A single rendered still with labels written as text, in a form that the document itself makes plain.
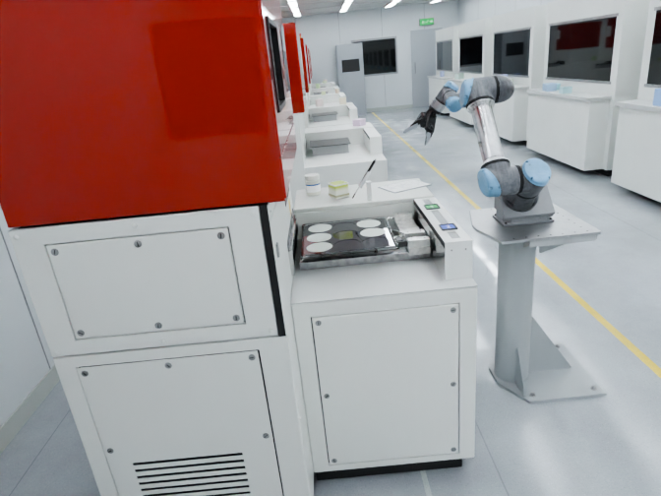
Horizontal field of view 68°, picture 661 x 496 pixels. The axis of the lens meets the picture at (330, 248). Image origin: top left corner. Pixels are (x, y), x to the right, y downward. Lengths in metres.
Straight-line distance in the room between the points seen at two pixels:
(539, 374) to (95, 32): 2.33
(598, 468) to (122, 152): 2.01
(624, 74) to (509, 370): 4.41
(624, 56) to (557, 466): 4.88
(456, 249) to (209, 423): 0.98
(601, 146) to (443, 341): 4.97
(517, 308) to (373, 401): 0.88
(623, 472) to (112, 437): 1.85
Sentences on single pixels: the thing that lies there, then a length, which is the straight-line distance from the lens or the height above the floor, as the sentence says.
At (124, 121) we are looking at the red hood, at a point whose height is 1.47.
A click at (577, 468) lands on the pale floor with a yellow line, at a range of 2.28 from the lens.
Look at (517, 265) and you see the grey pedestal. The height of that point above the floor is 0.64.
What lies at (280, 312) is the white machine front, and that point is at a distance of 1.42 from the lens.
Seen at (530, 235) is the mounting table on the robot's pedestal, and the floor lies 0.82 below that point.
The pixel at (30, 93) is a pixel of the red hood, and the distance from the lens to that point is 1.43.
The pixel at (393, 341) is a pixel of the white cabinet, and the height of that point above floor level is 0.64.
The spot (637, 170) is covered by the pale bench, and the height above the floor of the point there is 0.29.
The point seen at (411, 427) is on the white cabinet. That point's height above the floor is 0.26.
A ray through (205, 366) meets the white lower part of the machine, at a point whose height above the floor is 0.74.
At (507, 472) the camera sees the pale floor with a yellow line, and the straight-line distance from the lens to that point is 2.20.
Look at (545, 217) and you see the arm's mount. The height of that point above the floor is 0.85.
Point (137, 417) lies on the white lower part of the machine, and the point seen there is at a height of 0.58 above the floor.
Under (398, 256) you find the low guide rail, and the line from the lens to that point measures 1.88.
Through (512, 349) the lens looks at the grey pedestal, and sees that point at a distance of 2.51.
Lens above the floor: 1.56
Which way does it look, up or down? 21 degrees down
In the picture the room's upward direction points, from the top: 6 degrees counter-clockwise
